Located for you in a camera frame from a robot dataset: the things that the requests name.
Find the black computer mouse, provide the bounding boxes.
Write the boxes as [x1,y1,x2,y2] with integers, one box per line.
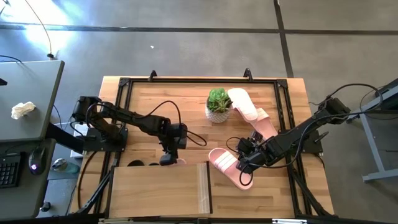
[28,146,47,175]

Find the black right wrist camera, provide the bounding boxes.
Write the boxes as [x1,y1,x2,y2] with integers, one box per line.
[238,138,256,156]

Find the white power strip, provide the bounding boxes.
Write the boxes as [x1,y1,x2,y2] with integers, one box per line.
[70,123,90,159]

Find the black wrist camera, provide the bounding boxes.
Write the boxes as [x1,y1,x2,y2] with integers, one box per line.
[170,123,189,149]
[238,138,256,156]

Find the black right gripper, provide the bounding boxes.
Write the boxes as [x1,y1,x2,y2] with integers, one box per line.
[236,139,276,174]

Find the black aluminium table frame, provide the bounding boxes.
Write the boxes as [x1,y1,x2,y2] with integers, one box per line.
[76,77,335,218]

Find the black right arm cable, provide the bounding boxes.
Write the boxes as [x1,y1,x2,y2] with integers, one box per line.
[226,83,384,187]

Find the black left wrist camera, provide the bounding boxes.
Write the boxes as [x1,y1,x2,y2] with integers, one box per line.
[170,123,189,149]

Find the grey office desk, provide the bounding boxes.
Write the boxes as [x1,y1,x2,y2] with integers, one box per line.
[0,60,65,143]

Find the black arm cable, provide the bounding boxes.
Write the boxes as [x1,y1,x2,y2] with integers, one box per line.
[85,100,208,147]
[226,83,384,187]

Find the grey metal side table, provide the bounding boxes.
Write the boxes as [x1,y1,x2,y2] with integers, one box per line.
[343,77,398,183]

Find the clear plastic bottle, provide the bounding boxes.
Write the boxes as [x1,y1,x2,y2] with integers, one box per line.
[51,157,81,174]

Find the green succulent in patterned pot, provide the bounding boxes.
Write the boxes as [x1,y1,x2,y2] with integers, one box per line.
[205,88,233,124]

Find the dark grey desk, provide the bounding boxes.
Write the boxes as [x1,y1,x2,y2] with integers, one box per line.
[0,138,57,220]

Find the crumpled white tissue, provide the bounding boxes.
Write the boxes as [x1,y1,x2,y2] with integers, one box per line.
[11,101,37,121]

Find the black keyboard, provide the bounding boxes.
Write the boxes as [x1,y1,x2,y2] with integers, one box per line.
[0,152,22,189]

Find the thin black floor cable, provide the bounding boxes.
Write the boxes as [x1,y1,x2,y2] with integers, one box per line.
[24,0,55,60]

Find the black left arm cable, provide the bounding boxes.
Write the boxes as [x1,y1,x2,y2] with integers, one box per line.
[85,100,208,147]

